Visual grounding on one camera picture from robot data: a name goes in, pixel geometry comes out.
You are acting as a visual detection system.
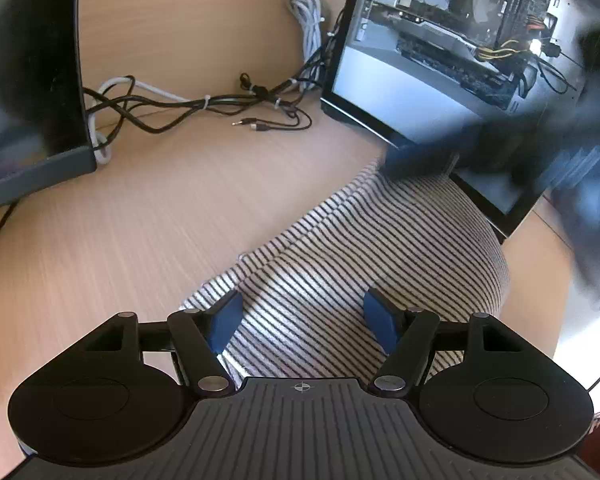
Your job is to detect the black cable bundle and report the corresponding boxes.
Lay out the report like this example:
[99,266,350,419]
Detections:
[0,6,347,256]

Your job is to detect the black white striped garment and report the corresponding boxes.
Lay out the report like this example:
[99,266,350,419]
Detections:
[184,165,509,382]

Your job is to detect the coiled white cable bundle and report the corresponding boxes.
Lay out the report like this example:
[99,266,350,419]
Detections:
[285,0,326,91]

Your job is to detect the white cable loop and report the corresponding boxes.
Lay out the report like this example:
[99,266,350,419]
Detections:
[86,75,211,166]

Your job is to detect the black audio jack cable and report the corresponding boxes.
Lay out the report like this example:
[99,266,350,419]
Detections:
[230,115,314,137]

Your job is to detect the glass panel computer case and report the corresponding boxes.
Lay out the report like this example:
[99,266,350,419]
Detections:
[322,0,600,236]

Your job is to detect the dark monitor on left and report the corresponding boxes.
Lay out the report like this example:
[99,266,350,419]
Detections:
[0,0,96,207]

